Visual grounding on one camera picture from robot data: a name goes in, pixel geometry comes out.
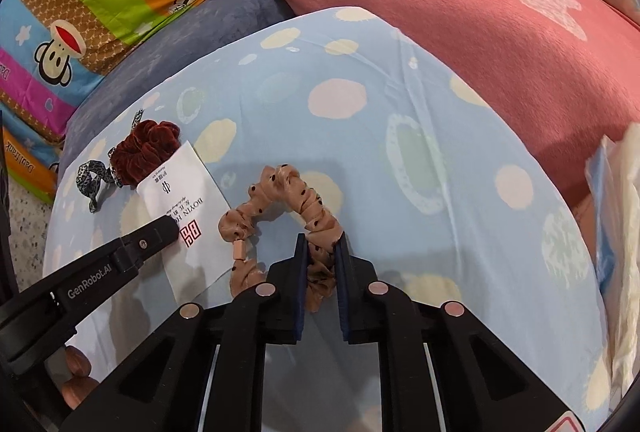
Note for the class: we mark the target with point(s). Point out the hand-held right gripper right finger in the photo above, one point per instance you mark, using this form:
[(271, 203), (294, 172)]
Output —
[(342, 299)]

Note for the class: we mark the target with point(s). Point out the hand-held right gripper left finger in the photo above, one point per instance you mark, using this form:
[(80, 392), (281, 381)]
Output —
[(300, 294)]

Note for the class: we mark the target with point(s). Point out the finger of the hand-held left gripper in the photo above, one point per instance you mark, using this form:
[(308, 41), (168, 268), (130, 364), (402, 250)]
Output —
[(145, 242)]

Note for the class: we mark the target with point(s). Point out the white paper packet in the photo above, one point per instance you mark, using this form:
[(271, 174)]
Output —
[(190, 192)]

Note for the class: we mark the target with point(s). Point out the peach dotted scrunchie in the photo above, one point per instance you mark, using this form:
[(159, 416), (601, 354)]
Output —
[(300, 197)]

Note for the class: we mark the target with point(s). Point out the person's left hand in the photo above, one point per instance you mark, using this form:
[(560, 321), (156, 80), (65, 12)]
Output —
[(77, 362)]

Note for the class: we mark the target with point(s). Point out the dark red velvet scrunchie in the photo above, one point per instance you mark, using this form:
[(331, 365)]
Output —
[(145, 147)]

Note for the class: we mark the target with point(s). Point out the light blue dotted tablecloth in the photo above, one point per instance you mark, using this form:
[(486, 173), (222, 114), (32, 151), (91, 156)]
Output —
[(350, 137)]

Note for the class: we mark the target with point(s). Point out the blue-grey cushion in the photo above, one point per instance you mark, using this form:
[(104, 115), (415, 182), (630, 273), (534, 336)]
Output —
[(165, 52)]

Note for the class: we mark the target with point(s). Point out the white plastic bag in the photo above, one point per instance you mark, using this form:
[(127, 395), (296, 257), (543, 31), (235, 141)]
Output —
[(625, 212)]

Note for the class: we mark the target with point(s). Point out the pink blanket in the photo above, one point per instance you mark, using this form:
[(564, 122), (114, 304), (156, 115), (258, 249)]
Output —
[(450, 12)]

